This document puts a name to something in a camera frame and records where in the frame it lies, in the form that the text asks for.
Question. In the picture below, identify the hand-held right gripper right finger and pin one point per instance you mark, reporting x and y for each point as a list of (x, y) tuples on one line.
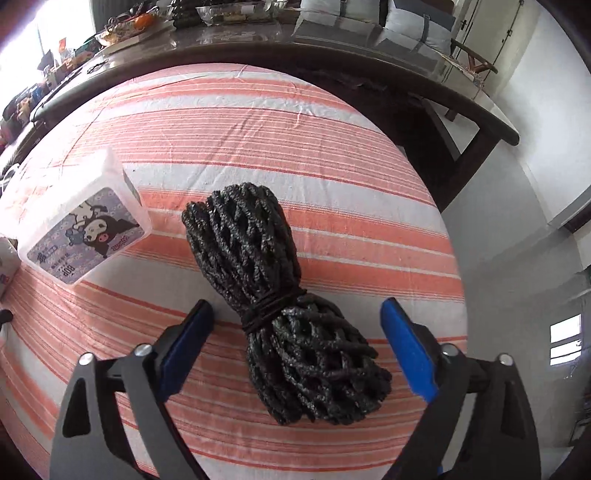
[(406, 355)]

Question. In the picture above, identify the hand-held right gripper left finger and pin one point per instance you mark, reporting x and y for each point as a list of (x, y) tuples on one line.
[(184, 350)]

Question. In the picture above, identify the clear plastic box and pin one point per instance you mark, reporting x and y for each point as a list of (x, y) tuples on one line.
[(83, 230)]

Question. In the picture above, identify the small window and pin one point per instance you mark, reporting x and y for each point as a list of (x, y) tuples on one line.
[(565, 339)]

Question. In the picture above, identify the orange striped tablecloth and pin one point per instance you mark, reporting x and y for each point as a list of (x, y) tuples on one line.
[(323, 152)]

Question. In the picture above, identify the black scissors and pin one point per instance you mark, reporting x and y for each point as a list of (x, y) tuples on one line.
[(98, 67)]

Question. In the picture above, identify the wooden chair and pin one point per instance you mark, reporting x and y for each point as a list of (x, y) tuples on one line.
[(473, 57)]

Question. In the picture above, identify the dark glossy dining table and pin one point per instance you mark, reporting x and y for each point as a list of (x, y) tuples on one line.
[(323, 50)]

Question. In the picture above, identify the orange fruit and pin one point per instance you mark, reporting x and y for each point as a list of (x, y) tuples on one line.
[(143, 21)]

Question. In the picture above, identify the large glass bowl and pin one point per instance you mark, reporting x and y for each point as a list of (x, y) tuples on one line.
[(231, 13)]

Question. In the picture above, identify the black ribbed vase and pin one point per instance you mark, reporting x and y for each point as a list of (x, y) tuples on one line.
[(182, 7)]

